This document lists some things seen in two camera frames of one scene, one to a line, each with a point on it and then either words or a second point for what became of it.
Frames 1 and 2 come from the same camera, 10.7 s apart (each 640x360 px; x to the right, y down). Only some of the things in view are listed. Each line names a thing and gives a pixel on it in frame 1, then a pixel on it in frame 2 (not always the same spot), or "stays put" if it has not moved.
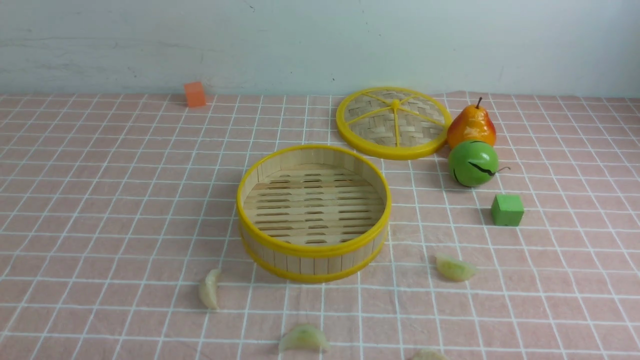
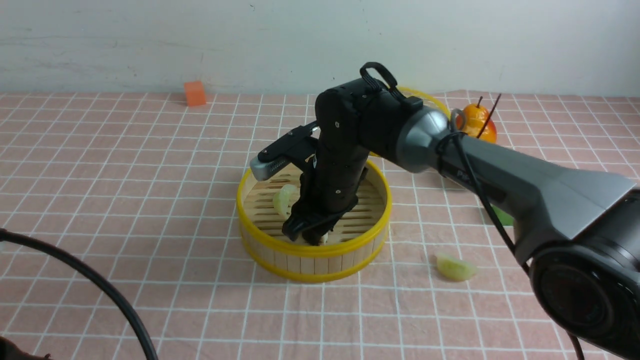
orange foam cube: x=195 y=94 stays put
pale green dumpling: x=455 y=270 stays put
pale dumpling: x=208 y=290 to x=281 y=200
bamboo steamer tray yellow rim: x=313 y=213 stays put
